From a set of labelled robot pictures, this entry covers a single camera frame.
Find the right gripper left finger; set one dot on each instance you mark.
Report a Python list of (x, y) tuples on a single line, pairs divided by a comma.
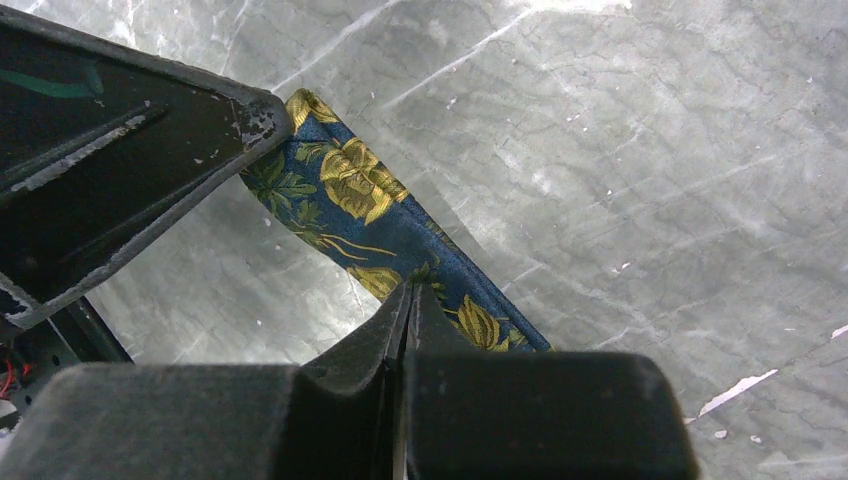
[(332, 418)]

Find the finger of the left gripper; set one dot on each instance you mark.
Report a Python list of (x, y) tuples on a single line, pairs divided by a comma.
[(103, 148)]

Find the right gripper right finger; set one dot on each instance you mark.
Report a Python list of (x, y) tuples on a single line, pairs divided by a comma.
[(474, 414)]

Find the blue yellow floral tie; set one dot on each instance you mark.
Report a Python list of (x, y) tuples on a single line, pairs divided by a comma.
[(329, 189)]

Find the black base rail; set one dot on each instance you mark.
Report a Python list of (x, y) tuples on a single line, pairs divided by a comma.
[(76, 334)]

